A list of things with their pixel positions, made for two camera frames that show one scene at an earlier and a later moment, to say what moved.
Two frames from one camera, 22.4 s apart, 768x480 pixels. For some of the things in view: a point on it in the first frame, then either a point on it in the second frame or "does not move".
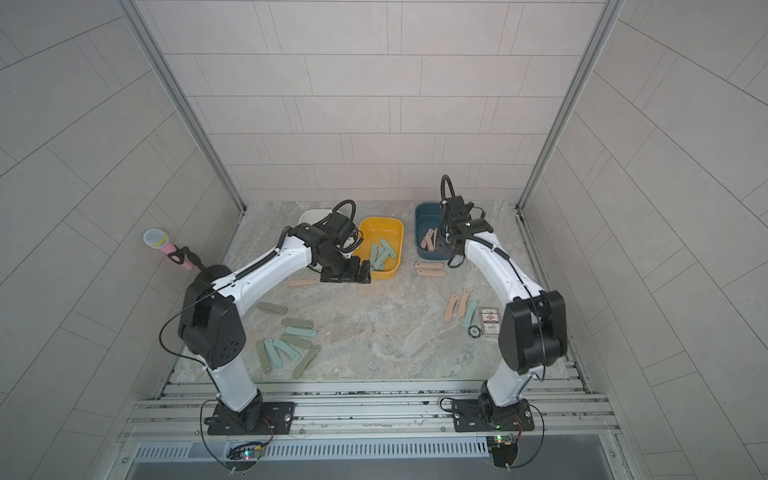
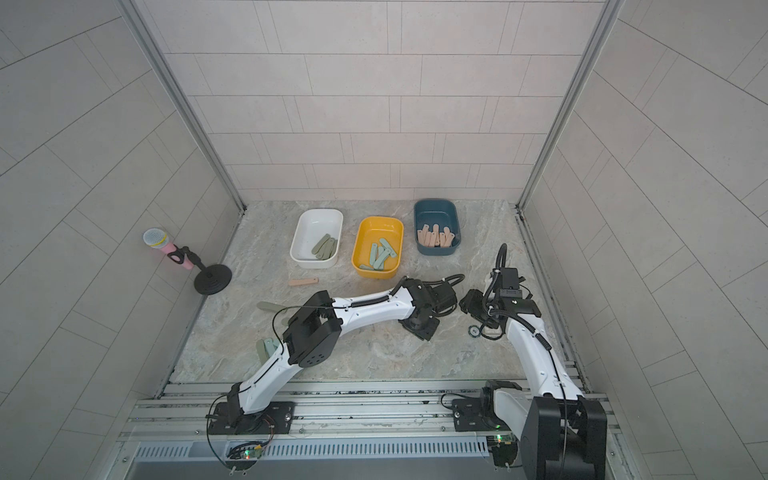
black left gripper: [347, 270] to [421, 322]
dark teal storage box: [427, 216] does not move
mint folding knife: [379, 264] does not move
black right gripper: [443, 233] to [471, 302]
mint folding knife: [388, 249] does not move
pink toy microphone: [157, 238] does not move
